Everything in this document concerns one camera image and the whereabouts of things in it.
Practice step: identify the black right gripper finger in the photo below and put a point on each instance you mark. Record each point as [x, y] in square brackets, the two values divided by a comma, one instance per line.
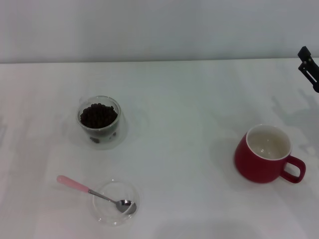
[306, 52]

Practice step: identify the coffee bean pile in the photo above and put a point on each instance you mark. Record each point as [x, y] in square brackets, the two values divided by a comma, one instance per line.
[98, 115]

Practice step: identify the clear shallow glass dish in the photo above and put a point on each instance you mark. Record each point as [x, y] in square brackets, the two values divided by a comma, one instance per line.
[109, 216]

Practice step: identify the clear double-wall glass cup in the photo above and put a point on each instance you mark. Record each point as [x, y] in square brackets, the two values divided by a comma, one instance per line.
[122, 129]

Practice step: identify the red ceramic mug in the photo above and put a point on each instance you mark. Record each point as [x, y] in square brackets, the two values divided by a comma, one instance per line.
[249, 164]

